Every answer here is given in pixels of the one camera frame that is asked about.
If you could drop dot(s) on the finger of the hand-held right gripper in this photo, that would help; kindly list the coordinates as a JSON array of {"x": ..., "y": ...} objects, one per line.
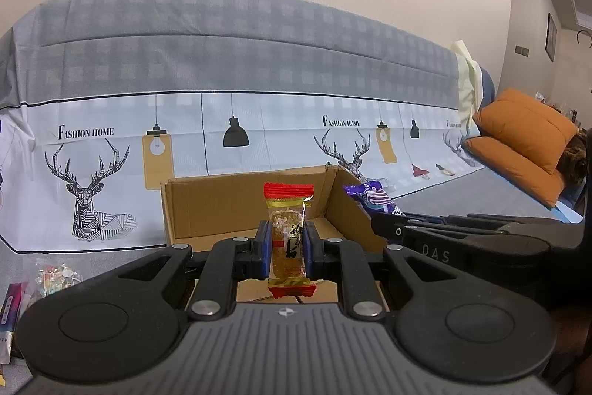
[
  {"x": 388, "y": 230},
  {"x": 444, "y": 220}
]

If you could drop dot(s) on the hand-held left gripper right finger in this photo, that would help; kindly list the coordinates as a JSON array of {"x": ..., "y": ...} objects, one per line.
[{"x": 309, "y": 249}]

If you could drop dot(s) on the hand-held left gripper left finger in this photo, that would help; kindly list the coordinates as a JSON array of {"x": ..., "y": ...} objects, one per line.
[{"x": 264, "y": 249}]

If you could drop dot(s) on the clear red-ended snack packet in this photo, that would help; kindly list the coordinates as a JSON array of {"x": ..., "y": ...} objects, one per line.
[{"x": 289, "y": 233}]

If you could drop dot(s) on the purple snack packet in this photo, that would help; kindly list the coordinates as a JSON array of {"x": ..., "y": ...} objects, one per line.
[{"x": 370, "y": 196}]

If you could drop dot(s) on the cardboard box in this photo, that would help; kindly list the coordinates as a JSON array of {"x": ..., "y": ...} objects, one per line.
[{"x": 217, "y": 205}]

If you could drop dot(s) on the light blue sheet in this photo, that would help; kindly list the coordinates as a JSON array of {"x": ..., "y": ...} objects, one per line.
[{"x": 566, "y": 212}]

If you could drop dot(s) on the orange pillow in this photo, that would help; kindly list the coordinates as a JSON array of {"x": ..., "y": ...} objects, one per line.
[
  {"x": 504, "y": 166},
  {"x": 522, "y": 122}
]

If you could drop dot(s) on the brown furry dog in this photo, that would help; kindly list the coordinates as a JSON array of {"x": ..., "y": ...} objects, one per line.
[{"x": 572, "y": 159}]

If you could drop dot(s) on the blue sofa armrest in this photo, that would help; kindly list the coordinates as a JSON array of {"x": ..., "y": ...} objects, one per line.
[{"x": 488, "y": 89}]

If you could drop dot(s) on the cream cloth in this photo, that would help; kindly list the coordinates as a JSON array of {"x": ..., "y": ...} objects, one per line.
[{"x": 466, "y": 80}]

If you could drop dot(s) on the cluttered wooden side table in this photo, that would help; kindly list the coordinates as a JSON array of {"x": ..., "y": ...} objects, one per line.
[{"x": 562, "y": 106}]

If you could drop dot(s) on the small dark framed picture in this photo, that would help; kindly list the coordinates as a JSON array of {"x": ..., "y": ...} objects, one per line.
[{"x": 551, "y": 36}]

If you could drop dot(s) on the bag of colourful candies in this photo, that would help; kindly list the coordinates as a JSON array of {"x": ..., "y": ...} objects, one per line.
[{"x": 53, "y": 277}]

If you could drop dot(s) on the pink and blue packet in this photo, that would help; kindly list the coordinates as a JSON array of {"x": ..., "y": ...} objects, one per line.
[{"x": 11, "y": 316}]

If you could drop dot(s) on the wall light switch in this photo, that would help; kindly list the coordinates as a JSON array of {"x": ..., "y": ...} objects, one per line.
[{"x": 522, "y": 51}]

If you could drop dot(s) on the wall hooks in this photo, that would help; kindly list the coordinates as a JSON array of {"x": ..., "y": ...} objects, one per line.
[{"x": 585, "y": 35}]

